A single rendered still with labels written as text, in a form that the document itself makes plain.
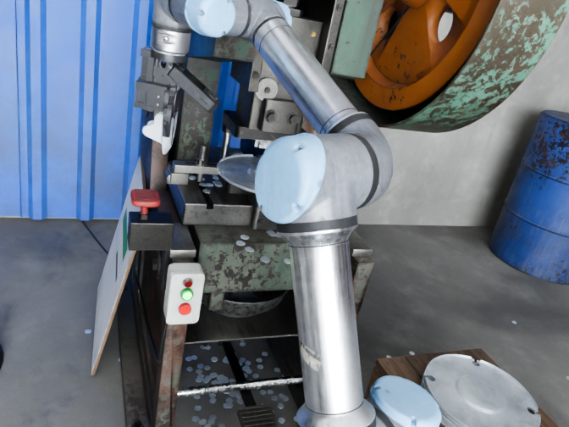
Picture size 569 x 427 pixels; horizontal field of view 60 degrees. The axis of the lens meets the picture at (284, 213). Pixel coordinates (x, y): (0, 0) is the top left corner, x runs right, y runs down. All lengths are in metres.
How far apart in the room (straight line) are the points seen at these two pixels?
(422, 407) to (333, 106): 0.50
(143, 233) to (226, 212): 0.24
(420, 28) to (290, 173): 0.89
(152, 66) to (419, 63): 0.72
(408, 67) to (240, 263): 0.71
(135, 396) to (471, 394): 0.97
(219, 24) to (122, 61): 1.54
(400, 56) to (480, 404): 0.95
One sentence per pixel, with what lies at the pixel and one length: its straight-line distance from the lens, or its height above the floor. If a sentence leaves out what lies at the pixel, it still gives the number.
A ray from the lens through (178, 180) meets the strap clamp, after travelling 1.35.
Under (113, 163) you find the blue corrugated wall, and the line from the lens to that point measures 2.55.
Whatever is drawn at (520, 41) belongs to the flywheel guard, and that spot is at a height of 1.22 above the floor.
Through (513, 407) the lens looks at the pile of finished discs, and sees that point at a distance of 1.47.
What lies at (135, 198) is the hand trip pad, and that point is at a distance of 1.12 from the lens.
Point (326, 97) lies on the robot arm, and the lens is 0.83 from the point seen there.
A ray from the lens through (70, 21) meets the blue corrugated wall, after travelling 2.40.
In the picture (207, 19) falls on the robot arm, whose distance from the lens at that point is 0.90.
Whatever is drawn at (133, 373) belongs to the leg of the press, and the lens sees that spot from 1.75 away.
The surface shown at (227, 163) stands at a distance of 1.34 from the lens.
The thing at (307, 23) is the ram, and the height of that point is 1.16.
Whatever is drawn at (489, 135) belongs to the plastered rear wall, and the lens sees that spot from 3.44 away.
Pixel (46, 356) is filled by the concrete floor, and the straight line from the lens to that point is 1.87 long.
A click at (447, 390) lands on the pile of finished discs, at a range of 1.41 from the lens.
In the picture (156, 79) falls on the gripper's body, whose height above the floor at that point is 1.02.
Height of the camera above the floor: 1.22
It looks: 24 degrees down
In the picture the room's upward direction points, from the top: 12 degrees clockwise
